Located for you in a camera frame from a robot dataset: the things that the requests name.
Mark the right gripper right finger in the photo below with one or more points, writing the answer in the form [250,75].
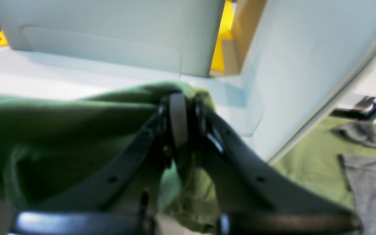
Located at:
[253,198]

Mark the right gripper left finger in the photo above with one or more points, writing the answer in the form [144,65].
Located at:
[116,199]

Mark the green t-shirt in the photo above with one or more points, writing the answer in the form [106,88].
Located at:
[46,146]

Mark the grey cloth on floor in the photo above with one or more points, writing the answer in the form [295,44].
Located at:
[360,171]

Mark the grey cloth at left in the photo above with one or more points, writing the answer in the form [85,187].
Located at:
[313,163]

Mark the white bin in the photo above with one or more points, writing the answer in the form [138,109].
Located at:
[167,35]

